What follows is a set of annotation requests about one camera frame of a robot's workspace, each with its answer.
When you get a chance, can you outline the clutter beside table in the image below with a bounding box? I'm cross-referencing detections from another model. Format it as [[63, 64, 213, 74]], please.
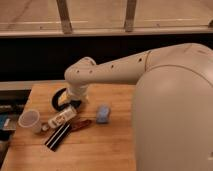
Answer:
[[0, 90, 32, 158]]

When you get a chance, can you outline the white plastic bottle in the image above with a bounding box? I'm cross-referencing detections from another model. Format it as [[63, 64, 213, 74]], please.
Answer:
[[48, 106, 77, 129]]

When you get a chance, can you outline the metal window post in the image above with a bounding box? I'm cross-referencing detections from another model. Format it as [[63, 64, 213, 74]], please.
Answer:
[[124, 0, 137, 32], [56, 0, 72, 34]]

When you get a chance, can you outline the clear plastic cup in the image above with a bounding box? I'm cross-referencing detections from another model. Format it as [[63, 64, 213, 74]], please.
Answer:
[[18, 110, 42, 133]]

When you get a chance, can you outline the small round cap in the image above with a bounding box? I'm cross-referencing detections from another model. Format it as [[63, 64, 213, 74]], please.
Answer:
[[41, 124, 49, 132]]

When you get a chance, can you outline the left metal window post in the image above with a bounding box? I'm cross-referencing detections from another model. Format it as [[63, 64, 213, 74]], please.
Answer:
[[56, 0, 72, 34]]

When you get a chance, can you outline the grey metal rail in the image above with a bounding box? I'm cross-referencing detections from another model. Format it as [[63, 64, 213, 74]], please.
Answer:
[[0, 80, 64, 91]]

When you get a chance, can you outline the blue sponge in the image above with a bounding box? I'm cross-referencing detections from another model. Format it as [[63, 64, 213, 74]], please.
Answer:
[[96, 105, 110, 124]]

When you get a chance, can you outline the brown snack packet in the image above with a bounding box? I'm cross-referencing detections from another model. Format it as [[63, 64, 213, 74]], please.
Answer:
[[72, 119, 92, 132]]

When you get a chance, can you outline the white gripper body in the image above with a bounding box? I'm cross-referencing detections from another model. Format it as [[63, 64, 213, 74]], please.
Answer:
[[66, 86, 88, 103]]

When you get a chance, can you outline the right metal window post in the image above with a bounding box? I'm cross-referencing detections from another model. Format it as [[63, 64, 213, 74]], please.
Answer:
[[124, 0, 137, 32]]

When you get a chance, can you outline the dark ceramic bowl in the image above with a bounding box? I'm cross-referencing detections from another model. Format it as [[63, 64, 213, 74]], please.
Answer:
[[51, 88, 82, 111]]

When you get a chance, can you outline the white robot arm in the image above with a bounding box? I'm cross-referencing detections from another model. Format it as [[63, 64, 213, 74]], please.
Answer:
[[65, 43, 213, 171]]

